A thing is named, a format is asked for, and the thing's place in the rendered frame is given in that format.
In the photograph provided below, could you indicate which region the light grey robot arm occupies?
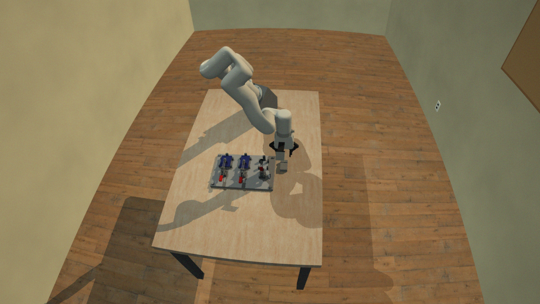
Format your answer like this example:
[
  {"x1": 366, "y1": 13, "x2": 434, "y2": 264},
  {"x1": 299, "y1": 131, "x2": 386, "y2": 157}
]
[{"x1": 200, "y1": 46, "x2": 294, "y2": 138}]

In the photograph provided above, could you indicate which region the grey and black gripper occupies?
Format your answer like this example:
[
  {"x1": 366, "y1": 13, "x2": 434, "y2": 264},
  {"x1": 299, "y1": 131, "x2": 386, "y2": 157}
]
[{"x1": 269, "y1": 131, "x2": 299, "y2": 157}]

